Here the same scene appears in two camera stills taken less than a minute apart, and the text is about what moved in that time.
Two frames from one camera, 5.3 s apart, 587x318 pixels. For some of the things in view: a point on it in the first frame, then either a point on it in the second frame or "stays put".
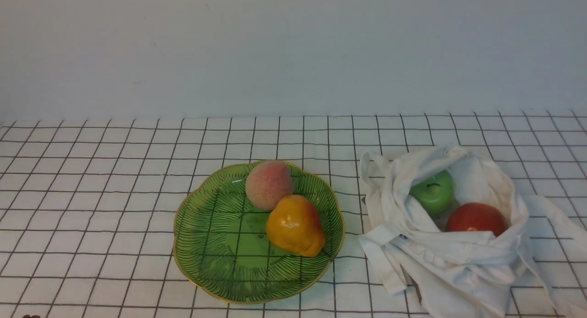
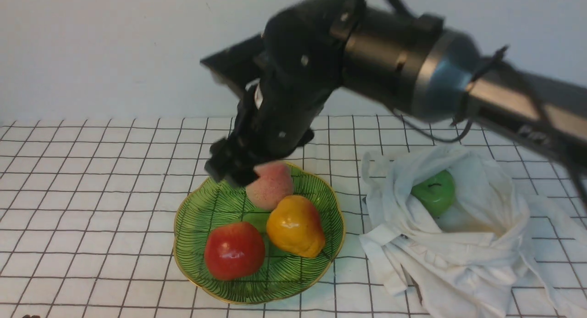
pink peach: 267,182 stays put
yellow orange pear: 292,223 stays put
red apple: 477,216 -> 234,251
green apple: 436,193 stays put
